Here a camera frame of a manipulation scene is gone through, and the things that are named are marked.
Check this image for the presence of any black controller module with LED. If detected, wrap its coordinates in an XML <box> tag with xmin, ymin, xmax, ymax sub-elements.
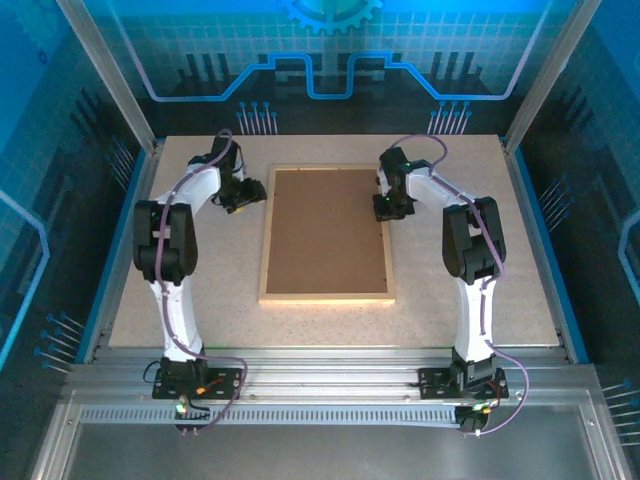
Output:
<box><xmin>454</xmin><ymin>402</ymin><xmax>497</xmax><ymax>437</ymax></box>
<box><xmin>172</xmin><ymin>393</ymin><xmax>212</xmax><ymax>437</ymax></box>

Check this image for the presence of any aluminium cross rail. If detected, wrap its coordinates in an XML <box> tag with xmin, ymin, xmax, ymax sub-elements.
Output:
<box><xmin>64</xmin><ymin>347</ymin><xmax>601</xmax><ymax>396</ymax></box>

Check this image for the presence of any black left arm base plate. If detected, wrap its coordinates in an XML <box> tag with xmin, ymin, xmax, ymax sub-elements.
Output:
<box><xmin>151</xmin><ymin>367</ymin><xmax>245</xmax><ymax>401</ymax></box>

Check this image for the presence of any aluminium corner post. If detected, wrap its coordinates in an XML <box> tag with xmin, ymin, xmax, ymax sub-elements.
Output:
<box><xmin>57</xmin><ymin>0</ymin><xmax>161</xmax><ymax>151</ymax></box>
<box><xmin>502</xmin><ymin>0</ymin><xmax>604</xmax><ymax>151</ymax></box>

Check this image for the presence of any light wooden picture frame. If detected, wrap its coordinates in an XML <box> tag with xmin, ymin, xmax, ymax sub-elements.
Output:
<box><xmin>258</xmin><ymin>164</ymin><xmax>396</xmax><ymax>305</ymax></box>

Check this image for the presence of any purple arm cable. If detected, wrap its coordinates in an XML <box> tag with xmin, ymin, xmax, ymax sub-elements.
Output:
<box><xmin>388</xmin><ymin>133</ymin><xmax>530</xmax><ymax>437</ymax></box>
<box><xmin>157</xmin><ymin>128</ymin><xmax>250</xmax><ymax>437</ymax></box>

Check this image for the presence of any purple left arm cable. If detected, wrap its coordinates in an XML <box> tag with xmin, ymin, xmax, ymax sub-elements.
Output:
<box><xmin>157</xmin><ymin>128</ymin><xmax>250</xmax><ymax>437</ymax></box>

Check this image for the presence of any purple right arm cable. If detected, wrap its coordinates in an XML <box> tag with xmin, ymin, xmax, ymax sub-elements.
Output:
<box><xmin>388</xmin><ymin>133</ymin><xmax>530</xmax><ymax>437</ymax></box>

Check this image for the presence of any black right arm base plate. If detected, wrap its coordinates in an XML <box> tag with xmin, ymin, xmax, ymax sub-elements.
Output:
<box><xmin>417</xmin><ymin>367</ymin><xmax>510</xmax><ymax>401</ymax></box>

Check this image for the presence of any grey metal tray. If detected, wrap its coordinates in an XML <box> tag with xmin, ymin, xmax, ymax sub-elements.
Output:
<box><xmin>29</xmin><ymin>389</ymin><xmax>632</xmax><ymax>480</ymax></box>

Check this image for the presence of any slotted grey cable duct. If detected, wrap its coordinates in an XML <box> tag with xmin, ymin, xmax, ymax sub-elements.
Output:
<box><xmin>79</xmin><ymin>405</ymin><xmax>461</xmax><ymax>426</ymax></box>

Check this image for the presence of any brown backing board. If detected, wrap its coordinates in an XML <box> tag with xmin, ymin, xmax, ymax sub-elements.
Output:
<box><xmin>264</xmin><ymin>168</ymin><xmax>391</xmax><ymax>294</ymax></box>

